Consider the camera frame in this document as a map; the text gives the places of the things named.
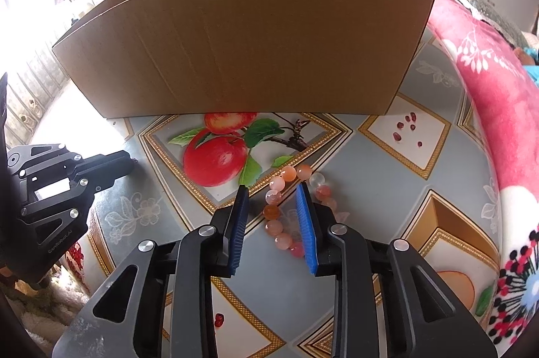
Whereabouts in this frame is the grey sequin cushion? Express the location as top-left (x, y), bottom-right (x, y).
top-left (436, 0), bottom-right (527, 42)

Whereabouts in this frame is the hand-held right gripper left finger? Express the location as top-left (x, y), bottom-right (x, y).
top-left (53, 184), bottom-right (250, 358)

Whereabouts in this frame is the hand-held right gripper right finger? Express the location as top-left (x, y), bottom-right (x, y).
top-left (295, 182), bottom-right (498, 358)

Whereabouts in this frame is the pink floral blanket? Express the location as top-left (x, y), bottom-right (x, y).
top-left (425, 0), bottom-right (539, 358)

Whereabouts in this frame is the fruit print tablecloth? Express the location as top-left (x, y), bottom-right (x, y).
top-left (55, 25), bottom-right (506, 358)

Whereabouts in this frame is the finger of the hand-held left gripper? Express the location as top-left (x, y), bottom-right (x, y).
top-left (19, 151), bottom-right (136, 216)
top-left (7, 144), bottom-right (85, 178)

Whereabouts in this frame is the white fluffy rug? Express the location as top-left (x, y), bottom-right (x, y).
top-left (8, 269), bottom-right (91, 342)

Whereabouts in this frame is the orange bead bracelet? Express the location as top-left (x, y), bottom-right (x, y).
top-left (263, 164), bottom-right (340, 260)

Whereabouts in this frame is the brown cardboard box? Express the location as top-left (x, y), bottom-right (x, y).
top-left (51, 0), bottom-right (439, 118)

